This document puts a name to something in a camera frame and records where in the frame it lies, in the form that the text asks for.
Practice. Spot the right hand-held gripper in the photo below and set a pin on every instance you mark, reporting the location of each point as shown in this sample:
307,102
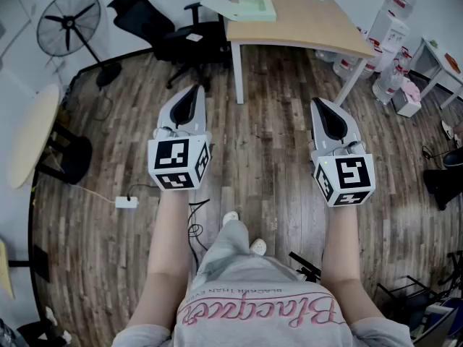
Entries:
352,175

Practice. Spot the black folding stand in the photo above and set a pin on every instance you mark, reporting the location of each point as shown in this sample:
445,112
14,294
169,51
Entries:
305,267

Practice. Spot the white card with marks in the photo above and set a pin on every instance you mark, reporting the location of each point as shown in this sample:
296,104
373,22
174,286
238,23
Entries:
194,37

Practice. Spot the black standing fan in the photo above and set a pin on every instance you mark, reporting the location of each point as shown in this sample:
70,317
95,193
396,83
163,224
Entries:
68,24

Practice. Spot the black office chair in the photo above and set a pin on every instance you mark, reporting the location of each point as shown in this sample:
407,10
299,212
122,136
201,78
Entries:
152,24

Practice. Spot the white shoe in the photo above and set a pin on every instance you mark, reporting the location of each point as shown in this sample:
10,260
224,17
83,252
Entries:
258,246
230,217

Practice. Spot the light green folder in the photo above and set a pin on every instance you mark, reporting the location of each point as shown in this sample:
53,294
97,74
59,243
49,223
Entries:
253,10

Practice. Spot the black stool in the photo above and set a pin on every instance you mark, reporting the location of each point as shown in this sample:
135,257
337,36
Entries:
72,157

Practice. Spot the pink cloth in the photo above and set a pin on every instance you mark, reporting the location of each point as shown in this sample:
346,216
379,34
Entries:
410,87

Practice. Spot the white side table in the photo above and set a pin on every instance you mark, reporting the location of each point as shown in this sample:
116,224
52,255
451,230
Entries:
436,63

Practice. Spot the white power strip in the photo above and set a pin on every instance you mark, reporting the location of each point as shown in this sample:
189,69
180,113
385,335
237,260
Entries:
126,202

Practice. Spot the black metal cart frame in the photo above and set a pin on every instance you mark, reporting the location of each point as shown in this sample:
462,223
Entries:
423,298

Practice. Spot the white box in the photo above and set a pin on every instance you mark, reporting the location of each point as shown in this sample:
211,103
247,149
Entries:
407,105

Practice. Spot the white table leg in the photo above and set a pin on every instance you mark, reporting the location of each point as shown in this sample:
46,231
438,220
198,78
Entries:
238,74
352,81

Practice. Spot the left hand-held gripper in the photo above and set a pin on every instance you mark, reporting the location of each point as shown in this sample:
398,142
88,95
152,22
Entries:
170,157

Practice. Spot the grey shirt with pink print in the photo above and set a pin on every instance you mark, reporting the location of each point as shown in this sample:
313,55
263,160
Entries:
260,316

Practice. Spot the grey trousers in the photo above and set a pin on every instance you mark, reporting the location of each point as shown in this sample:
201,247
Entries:
228,244

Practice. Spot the person's left forearm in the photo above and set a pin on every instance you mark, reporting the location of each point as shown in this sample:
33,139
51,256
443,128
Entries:
170,230

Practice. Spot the white water dispenser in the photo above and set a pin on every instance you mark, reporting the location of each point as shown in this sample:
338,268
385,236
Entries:
388,38

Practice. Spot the black floor stand base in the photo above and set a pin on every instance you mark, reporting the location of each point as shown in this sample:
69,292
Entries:
443,186

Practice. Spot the round light wooden table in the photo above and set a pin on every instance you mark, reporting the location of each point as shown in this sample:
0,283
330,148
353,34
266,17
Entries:
32,136

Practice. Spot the person's right forearm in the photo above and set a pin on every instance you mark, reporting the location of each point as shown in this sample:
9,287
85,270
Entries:
341,240

